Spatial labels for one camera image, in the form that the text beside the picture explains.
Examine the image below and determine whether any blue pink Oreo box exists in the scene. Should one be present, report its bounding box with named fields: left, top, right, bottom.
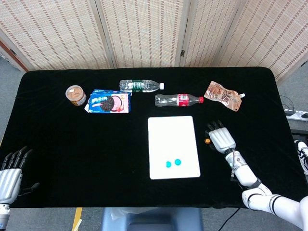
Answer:
left=84, top=89, right=132, bottom=114

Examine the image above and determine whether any reddish brown wooden beam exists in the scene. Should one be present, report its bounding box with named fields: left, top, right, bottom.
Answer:
left=0, top=39, right=29, bottom=72

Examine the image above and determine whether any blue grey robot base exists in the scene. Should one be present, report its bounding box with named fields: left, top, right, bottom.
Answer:
left=100, top=207, right=204, bottom=231

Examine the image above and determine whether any round brown snack jar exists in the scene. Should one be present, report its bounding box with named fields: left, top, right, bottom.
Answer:
left=65, top=84, right=87, bottom=106

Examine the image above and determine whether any yellow floor strip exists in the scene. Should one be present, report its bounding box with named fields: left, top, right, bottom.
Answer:
left=72, top=207, right=83, bottom=231

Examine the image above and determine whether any green label water bottle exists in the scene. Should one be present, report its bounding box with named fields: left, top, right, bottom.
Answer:
left=119, top=79, right=165, bottom=93

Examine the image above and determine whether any woven folding screen panel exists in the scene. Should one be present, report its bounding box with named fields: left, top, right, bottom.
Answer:
left=0, top=0, right=115, bottom=72
left=95, top=0, right=192, bottom=69
left=179, top=0, right=244, bottom=68
left=218, top=0, right=308, bottom=82

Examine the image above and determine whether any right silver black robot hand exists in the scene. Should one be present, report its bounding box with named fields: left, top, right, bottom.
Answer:
left=205, top=120, right=237, bottom=154

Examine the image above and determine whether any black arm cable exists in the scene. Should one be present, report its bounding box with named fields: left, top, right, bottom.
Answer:
left=220, top=206, right=242, bottom=231

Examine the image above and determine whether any thin black floor wire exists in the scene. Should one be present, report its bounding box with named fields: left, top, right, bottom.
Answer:
left=280, top=95, right=296, bottom=114

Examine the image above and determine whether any black velvet tablecloth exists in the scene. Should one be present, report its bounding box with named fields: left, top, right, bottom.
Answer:
left=0, top=66, right=308, bottom=209

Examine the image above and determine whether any brown spout drink pouch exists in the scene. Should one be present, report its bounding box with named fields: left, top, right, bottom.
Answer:
left=204, top=80, right=246, bottom=113

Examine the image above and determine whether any white power strip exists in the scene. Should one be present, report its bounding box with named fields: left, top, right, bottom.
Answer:
left=283, top=109, right=308, bottom=122

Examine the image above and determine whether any white black sneaker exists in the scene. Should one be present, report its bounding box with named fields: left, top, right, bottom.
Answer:
left=295, top=139, right=308, bottom=176

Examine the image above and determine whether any red label cola bottle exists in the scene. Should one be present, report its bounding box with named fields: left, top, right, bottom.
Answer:
left=154, top=93, right=205, bottom=107

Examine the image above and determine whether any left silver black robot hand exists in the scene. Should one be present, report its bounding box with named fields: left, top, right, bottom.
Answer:
left=0, top=146, right=40, bottom=205

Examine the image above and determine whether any white rectangular board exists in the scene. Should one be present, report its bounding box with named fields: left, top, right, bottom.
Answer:
left=147, top=115, right=201, bottom=180

